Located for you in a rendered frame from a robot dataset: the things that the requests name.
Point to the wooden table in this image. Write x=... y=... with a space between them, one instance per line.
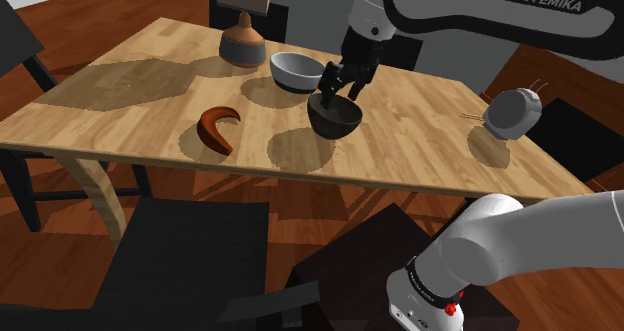
x=414 y=125

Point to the brown and grey vase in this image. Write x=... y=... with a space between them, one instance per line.
x=242 y=47

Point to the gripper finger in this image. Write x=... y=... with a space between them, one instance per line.
x=360 y=87
x=329 y=84

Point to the brown crescent-shaped dish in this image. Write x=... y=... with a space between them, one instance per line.
x=210 y=130

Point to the white bowl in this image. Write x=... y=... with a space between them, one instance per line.
x=292 y=74

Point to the black bowl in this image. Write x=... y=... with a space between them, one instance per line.
x=336 y=120

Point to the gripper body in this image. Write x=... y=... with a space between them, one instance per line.
x=362 y=52

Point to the black chair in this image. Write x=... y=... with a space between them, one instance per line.
x=580 y=140
x=273 y=23
x=185 y=266
x=407 y=52
x=19 y=52

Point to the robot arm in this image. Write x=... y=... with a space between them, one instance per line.
x=512 y=242

